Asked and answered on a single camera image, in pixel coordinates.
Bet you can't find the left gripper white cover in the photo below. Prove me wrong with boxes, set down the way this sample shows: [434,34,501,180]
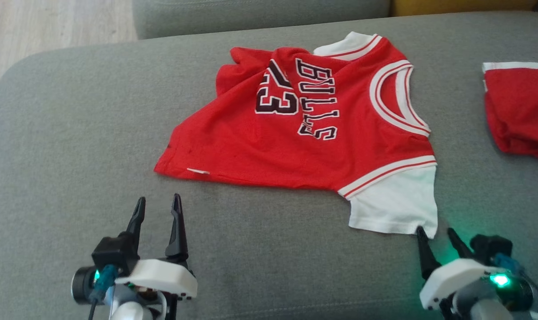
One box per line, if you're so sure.
[115,193,198,300]

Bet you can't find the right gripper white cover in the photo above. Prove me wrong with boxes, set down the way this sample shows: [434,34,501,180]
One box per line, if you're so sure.
[416,225,503,311]

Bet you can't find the red Bulls jersey white sleeves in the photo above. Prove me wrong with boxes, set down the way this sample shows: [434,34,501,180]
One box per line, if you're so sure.
[153,31,439,240]

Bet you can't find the red shorts with white stripes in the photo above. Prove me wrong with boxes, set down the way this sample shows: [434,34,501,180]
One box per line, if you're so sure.
[482,61,538,161]

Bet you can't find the grey sofa seat cushion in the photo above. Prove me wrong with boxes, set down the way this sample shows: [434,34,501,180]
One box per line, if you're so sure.
[0,11,538,320]

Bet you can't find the grey sofa back cushion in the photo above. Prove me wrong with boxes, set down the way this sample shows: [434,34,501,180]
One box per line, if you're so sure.
[132,0,391,40]

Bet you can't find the yellow sofa cushion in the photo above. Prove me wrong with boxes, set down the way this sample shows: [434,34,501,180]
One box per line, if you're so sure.
[390,0,538,17]

